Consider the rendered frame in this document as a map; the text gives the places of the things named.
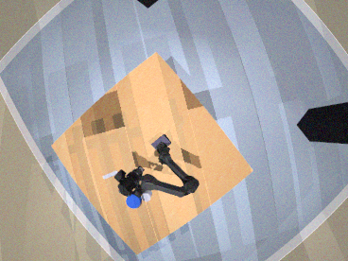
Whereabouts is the dark blue cylinder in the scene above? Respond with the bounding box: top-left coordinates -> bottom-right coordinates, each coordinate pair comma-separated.
126,194 -> 142,208

